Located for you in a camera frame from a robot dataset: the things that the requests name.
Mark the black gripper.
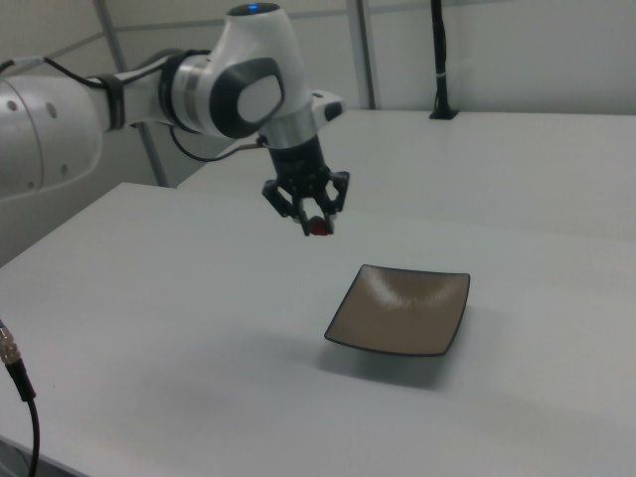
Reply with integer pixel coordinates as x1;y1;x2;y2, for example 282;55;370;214
260;134;351;239

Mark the black cable with metal connector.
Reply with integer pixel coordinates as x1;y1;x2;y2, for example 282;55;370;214
0;317;42;477

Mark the black camera stand with white band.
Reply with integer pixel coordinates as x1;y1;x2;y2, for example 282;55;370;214
428;0;461;121

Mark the brown square ceramic plate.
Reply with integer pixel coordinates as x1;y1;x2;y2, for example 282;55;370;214
323;263;472;358

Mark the white side table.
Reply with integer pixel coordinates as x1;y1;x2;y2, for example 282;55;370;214
176;108;636;244

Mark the black cable on robot arm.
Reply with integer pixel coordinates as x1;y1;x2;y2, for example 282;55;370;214
0;56;272;163

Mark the grey partition frame post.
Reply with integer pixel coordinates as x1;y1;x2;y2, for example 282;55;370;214
356;0;381;112
93;0;171;189

